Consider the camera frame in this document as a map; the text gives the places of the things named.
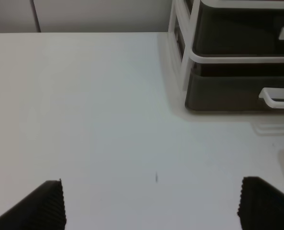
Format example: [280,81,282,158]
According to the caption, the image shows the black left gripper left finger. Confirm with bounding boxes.
[0,180,67,230]

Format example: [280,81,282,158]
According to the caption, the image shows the white plastic drawer cabinet frame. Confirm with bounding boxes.
[168,0,284,87]

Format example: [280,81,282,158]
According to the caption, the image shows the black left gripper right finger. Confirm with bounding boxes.
[237,176,284,230]

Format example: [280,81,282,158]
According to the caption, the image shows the dark drawer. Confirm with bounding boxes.
[185,63,284,112]
[193,2,284,57]

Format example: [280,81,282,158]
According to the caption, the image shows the dark bottom drawer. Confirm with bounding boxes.
[185,63,284,112]

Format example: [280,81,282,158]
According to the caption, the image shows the dark middle drawer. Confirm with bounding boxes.
[193,2,284,57]

